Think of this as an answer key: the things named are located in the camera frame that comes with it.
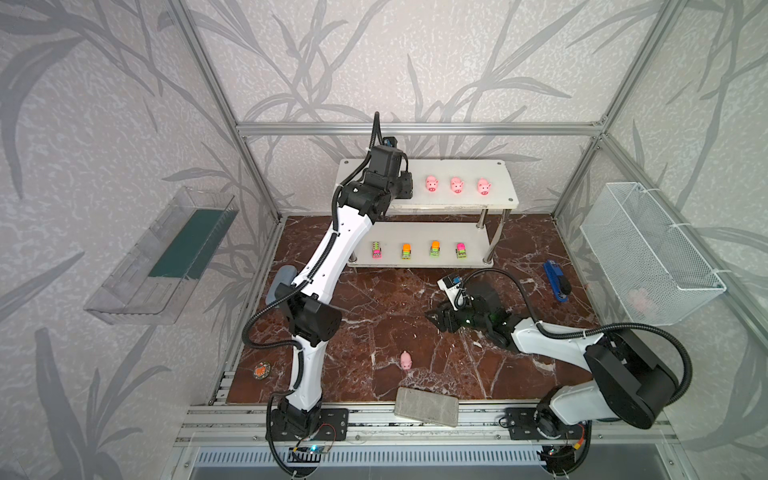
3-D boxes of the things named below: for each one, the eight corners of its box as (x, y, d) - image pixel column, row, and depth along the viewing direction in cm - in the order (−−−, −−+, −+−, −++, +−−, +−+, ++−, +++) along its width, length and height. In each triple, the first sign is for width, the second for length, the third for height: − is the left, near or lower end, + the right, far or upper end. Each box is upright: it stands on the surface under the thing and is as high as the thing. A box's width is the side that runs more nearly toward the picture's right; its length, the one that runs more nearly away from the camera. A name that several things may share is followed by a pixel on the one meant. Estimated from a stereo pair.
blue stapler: (557, 302, 98) (563, 295, 95) (544, 267, 107) (549, 259, 104) (570, 302, 98) (576, 295, 95) (556, 267, 107) (561, 259, 104)
